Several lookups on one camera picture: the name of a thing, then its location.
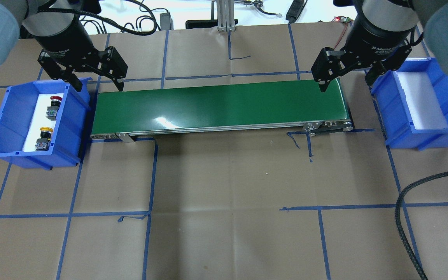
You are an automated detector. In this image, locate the red push button switch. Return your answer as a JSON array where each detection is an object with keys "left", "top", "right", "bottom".
[{"left": 45, "top": 95, "right": 63, "bottom": 121}]

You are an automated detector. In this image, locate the black power adapter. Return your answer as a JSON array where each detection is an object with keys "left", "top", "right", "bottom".
[{"left": 159, "top": 12, "right": 174, "bottom": 30}]

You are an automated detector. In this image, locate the black braided cable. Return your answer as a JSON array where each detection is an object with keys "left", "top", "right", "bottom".
[{"left": 395, "top": 167, "right": 448, "bottom": 280}]

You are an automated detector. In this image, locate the red black wire pair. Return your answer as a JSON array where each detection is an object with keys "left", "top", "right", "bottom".
[{"left": 333, "top": 17, "right": 353, "bottom": 51}]

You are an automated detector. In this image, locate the left blue plastic bin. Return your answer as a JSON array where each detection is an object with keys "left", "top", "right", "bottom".
[{"left": 0, "top": 77, "right": 92, "bottom": 170}]

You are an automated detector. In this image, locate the green conveyor belt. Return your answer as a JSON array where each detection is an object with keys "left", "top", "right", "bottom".
[{"left": 91, "top": 80, "right": 355, "bottom": 141}]

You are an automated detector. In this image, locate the aluminium profile post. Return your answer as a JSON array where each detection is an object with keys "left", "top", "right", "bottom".
[{"left": 216, "top": 0, "right": 236, "bottom": 32}]

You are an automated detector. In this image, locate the white foam pad bin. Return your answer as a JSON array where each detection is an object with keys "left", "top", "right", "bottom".
[
  {"left": 397, "top": 72, "right": 448, "bottom": 130},
  {"left": 22, "top": 92, "right": 64, "bottom": 152}
]

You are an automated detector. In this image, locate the white foam pad right bin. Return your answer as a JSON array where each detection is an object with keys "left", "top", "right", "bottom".
[{"left": 397, "top": 72, "right": 448, "bottom": 130}]

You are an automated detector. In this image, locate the right blue plastic bin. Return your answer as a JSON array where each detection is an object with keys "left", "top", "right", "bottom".
[{"left": 371, "top": 58, "right": 448, "bottom": 151}]

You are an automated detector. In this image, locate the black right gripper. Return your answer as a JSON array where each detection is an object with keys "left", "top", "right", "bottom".
[{"left": 311, "top": 16, "right": 413, "bottom": 93}]

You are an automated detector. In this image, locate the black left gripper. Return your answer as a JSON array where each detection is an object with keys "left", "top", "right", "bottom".
[{"left": 34, "top": 16, "right": 128, "bottom": 92}]

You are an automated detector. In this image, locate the white foam pad left bin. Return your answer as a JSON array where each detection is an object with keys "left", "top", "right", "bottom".
[{"left": 22, "top": 92, "right": 64, "bottom": 152}]

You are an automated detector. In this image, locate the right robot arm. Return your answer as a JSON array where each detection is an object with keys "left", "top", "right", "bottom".
[{"left": 311, "top": 0, "right": 448, "bottom": 92}]

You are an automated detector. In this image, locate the yellow push button switch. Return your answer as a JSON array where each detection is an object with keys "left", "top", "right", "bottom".
[{"left": 35, "top": 126, "right": 53, "bottom": 151}]

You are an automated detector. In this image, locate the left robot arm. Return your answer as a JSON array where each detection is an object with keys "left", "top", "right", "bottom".
[{"left": 0, "top": 0, "right": 128, "bottom": 91}]

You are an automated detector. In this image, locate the blue plastic bin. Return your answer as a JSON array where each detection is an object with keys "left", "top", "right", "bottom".
[
  {"left": 371, "top": 58, "right": 448, "bottom": 151},
  {"left": 0, "top": 77, "right": 92, "bottom": 170}
]

